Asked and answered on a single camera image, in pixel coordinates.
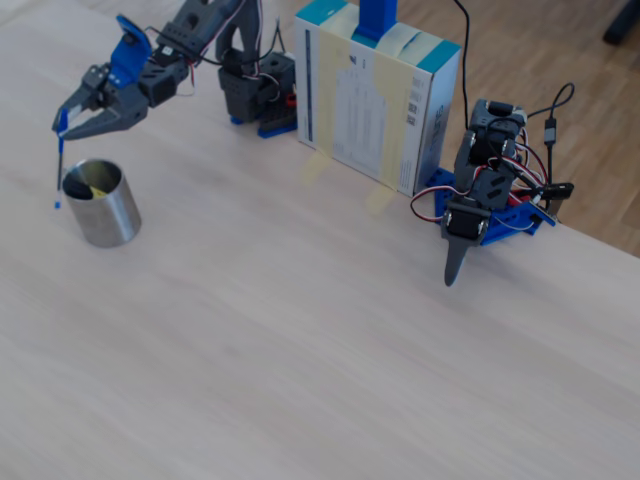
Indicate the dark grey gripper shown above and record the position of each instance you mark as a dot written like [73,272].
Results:
[121,111]

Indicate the blue ballpoint pen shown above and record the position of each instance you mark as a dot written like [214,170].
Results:
[61,140]

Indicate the silver metal cup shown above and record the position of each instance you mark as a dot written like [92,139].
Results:
[105,220]

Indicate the yellow masking tape strip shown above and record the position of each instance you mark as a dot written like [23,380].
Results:
[330,100]
[395,125]

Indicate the white teal cardboard box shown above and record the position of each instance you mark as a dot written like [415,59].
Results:
[350,100]

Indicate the black plug connector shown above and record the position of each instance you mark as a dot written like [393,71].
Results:
[557,191]

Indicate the black furniture foot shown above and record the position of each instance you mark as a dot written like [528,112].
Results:
[625,25]

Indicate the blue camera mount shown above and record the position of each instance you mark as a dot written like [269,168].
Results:
[127,60]

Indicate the camera circuit board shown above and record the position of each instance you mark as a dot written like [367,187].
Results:
[129,36]

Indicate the blue arm base plate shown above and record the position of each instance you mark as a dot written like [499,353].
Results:
[272,131]
[505,225]

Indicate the blue camera pole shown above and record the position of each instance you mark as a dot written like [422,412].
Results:
[375,20]

